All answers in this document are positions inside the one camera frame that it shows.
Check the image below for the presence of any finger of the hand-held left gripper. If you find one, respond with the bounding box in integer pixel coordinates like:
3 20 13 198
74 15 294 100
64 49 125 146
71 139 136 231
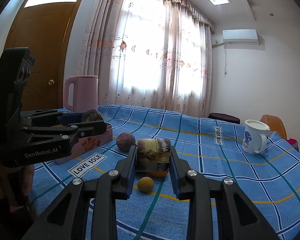
22 121 107 145
21 109 85 127

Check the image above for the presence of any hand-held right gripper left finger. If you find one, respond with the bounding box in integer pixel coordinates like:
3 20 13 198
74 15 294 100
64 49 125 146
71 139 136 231
22 145 138 240

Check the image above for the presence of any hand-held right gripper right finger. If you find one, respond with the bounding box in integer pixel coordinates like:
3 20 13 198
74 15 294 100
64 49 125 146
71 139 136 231
169 145 280 240

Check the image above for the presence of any dark mangosteen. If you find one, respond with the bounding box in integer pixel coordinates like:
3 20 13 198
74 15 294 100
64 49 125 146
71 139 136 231
81 109 103 123

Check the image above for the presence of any pink floral tin box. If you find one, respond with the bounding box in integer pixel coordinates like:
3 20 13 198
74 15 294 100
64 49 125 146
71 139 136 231
54 122 113 165

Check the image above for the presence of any brown kiwi back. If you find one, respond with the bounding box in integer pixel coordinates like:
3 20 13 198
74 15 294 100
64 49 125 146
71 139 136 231
137 177 154 194

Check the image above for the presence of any orange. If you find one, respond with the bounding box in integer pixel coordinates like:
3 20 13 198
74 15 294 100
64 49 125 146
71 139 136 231
148 168 169 178

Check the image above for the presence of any purple passion fruit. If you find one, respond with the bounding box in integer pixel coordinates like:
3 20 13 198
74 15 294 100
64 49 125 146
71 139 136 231
116 132 136 152

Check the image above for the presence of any pink electric kettle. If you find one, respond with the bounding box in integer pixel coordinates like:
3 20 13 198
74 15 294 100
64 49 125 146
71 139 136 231
63 75 100 113

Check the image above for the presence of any blue plaid tablecloth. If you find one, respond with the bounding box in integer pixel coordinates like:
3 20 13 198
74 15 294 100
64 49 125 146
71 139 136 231
31 104 300 240

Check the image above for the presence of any brown wooden door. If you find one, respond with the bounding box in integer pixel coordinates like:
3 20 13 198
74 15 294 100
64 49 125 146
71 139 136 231
4 1 80 112

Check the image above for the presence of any dark round stool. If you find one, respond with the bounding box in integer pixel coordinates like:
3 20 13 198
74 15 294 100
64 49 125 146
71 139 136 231
208 112 240 125

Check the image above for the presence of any white mug with blue print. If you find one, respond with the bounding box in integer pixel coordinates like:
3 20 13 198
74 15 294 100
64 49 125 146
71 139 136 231
241 119 269 155

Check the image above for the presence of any sheer floral curtain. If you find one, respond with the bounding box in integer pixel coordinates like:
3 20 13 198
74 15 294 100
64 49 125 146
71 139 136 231
79 0 215 118

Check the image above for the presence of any orange chair back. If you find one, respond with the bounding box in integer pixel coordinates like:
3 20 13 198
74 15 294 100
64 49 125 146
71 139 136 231
260 114 287 140

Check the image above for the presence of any pink cloth item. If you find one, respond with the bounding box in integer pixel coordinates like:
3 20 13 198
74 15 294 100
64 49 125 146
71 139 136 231
287 138 300 152

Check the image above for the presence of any white air conditioner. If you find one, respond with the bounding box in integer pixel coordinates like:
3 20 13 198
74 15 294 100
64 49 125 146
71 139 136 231
222 29 260 45

